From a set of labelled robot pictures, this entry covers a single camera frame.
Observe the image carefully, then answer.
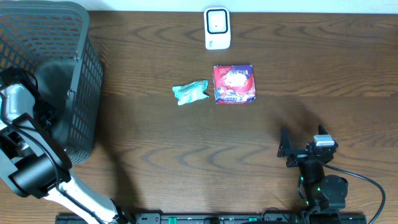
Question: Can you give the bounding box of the red purple snack packet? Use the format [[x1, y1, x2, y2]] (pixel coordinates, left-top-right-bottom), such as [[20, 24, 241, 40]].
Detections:
[[213, 65, 256, 105]]

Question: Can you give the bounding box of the teal tissue pack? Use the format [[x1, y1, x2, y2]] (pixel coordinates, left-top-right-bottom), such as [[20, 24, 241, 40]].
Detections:
[[172, 80, 209, 106]]

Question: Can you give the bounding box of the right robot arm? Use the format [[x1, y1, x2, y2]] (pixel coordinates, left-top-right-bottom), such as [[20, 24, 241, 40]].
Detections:
[[277, 125, 348, 223]]

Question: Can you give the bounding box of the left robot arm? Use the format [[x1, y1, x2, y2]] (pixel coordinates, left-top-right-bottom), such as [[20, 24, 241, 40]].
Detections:
[[1, 67, 134, 223]]

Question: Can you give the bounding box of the white barcode scanner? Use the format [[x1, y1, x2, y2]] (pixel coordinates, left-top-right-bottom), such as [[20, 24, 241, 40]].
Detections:
[[203, 7, 231, 50]]

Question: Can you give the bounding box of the dark grey plastic basket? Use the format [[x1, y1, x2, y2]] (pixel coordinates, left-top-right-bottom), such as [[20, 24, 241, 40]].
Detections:
[[1, 1, 104, 164]]

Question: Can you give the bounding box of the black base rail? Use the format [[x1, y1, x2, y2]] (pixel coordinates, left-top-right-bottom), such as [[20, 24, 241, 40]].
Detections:
[[55, 212, 368, 224]]

